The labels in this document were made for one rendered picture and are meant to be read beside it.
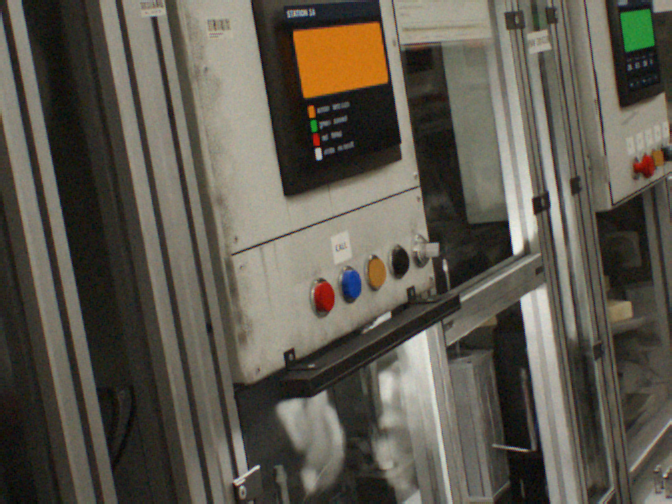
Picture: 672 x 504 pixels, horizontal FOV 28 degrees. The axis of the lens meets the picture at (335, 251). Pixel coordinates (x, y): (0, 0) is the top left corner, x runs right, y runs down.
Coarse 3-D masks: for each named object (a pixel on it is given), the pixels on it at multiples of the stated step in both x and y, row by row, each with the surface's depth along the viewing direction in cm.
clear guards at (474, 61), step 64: (448, 0) 170; (448, 64) 169; (512, 64) 188; (448, 128) 167; (512, 128) 186; (448, 192) 166; (512, 192) 185; (448, 256) 164; (512, 256) 183; (576, 256) 206; (384, 320) 148; (448, 320) 163; (576, 320) 204; (256, 384) 124; (384, 384) 147; (576, 384) 201; (256, 448) 123; (320, 448) 134; (384, 448) 146
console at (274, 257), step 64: (192, 0) 118; (256, 0) 127; (320, 0) 136; (384, 0) 152; (192, 64) 118; (256, 64) 127; (192, 128) 121; (256, 128) 126; (256, 192) 125; (320, 192) 136; (384, 192) 148; (256, 256) 124; (320, 256) 135; (384, 256) 147; (256, 320) 123; (320, 320) 134
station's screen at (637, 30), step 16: (624, 0) 227; (640, 0) 236; (624, 16) 226; (640, 16) 235; (624, 32) 226; (640, 32) 234; (624, 48) 225; (640, 48) 233; (640, 64) 233; (656, 64) 242; (640, 80) 232; (656, 80) 241
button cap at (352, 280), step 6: (348, 270) 139; (354, 270) 139; (348, 276) 138; (354, 276) 138; (348, 282) 137; (354, 282) 138; (360, 282) 140; (348, 288) 137; (354, 288) 138; (360, 288) 139; (348, 294) 138; (354, 294) 138
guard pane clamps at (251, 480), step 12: (504, 12) 187; (516, 12) 190; (552, 12) 204; (516, 24) 190; (576, 180) 208; (576, 192) 207; (540, 204) 193; (600, 348) 212; (240, 480) 120; (252, 480) 122; (240, 492) 120; (252, 492) 122
